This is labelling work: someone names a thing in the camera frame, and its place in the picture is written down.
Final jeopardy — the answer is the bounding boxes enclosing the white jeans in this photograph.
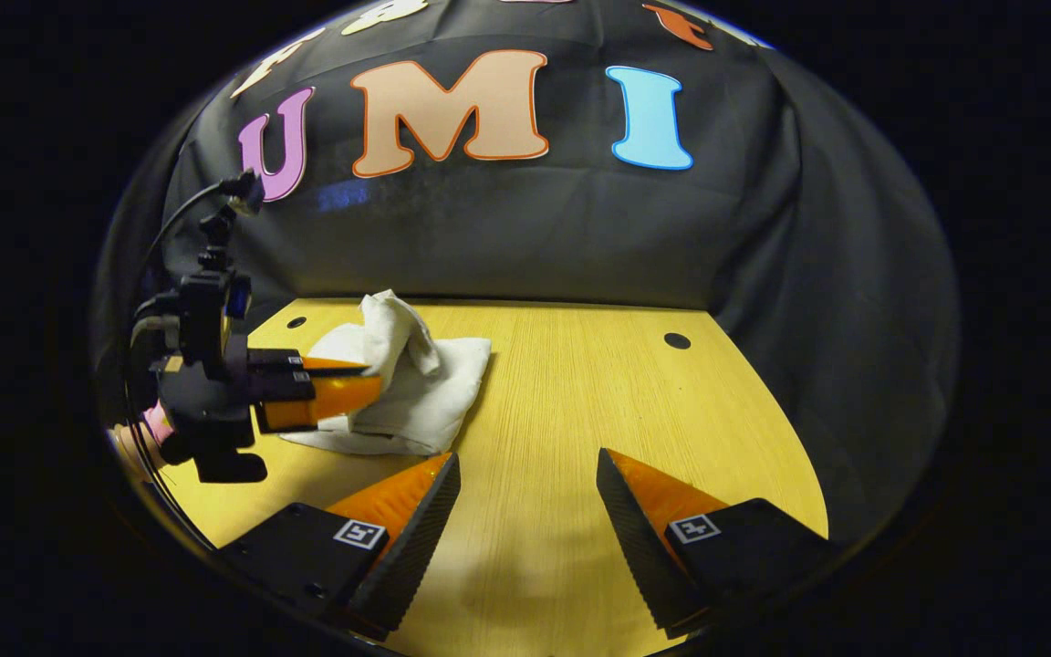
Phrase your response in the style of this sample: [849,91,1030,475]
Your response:
[279,289,493,456]

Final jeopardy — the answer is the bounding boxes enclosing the black backdrop cloth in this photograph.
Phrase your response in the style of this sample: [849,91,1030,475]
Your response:
[92,0,960,539]

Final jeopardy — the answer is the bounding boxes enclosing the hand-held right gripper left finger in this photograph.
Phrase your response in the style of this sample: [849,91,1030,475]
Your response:
[215,452,461,641]

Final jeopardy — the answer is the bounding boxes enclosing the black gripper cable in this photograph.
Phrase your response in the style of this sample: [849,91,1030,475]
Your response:
[129,178,239,316]

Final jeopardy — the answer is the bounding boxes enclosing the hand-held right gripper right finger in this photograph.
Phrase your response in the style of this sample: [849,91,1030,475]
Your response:
[596,448,841,640]

